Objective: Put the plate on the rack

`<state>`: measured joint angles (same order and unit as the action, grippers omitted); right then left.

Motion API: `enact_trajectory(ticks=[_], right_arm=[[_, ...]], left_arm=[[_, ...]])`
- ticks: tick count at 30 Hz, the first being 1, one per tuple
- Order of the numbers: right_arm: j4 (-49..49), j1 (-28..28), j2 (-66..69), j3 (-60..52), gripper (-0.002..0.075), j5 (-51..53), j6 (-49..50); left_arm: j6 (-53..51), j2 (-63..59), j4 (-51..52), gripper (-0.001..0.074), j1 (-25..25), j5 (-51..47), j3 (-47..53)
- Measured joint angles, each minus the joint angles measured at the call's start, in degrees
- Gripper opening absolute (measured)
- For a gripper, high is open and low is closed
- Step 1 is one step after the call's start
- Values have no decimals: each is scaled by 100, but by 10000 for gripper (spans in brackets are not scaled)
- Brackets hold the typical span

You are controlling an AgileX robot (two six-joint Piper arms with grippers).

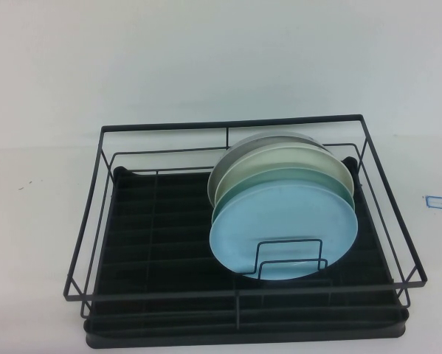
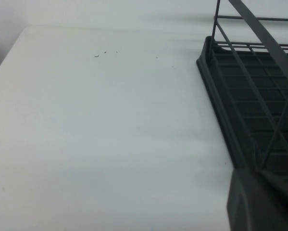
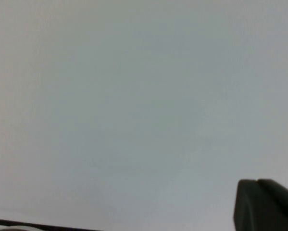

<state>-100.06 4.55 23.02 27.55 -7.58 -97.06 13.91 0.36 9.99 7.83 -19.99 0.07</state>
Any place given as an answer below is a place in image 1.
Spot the light blue round plate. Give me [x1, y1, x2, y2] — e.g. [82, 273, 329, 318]
[208, 181, 360, 282]

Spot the grey round plate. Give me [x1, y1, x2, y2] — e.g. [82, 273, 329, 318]
[207, 133, 331, 204]

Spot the cream round plate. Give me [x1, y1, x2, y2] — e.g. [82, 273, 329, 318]
[215, 146, 354, 207]

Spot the mint green round plate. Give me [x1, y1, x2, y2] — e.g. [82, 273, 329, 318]
[212, 167, 356, 222]

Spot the black ribbed drip tray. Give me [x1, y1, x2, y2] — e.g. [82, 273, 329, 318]
[83, 156, 410, 350]

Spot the black wire dish rack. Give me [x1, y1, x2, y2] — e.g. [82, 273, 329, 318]
[61, 113, 428, 321]

